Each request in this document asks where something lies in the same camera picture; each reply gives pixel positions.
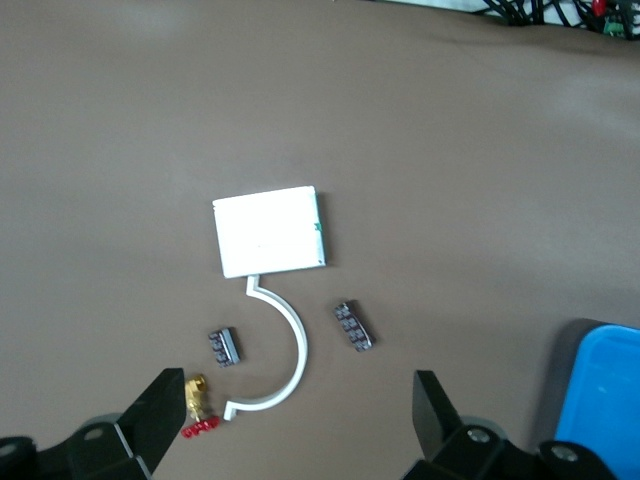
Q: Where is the silver aluminium plate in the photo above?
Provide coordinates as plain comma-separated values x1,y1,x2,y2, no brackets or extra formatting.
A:
211,185,330,279

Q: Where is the brass valve with red handle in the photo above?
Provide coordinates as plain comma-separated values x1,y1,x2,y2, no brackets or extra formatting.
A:
180,372,222,440

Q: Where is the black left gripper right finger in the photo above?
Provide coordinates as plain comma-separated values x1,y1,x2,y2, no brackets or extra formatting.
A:
404,369,619,480

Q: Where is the white curved bracket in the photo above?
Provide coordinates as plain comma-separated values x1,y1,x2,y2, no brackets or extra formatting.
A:
222,273,307,425

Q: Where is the red and green connector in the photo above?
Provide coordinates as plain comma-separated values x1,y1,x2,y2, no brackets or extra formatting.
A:
591,0,627,37

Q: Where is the blue plastic tray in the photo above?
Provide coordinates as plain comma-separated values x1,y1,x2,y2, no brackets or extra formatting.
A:
552,323,640,480

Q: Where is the black cable loop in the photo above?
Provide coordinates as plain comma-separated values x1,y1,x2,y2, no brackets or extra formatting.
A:
479,0,640,36

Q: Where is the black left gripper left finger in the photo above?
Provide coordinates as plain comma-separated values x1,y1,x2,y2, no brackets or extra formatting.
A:
0,368,186,480

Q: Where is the dark connector block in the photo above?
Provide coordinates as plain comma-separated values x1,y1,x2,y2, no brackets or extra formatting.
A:
207,326,243,369
331,299,376,354

